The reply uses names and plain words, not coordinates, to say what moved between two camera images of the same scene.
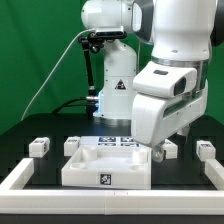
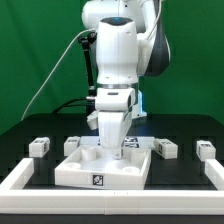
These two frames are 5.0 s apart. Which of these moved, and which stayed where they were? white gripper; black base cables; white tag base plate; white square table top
Moved: white square table top; white gripper
Stayed: white tag base plate; black base cables
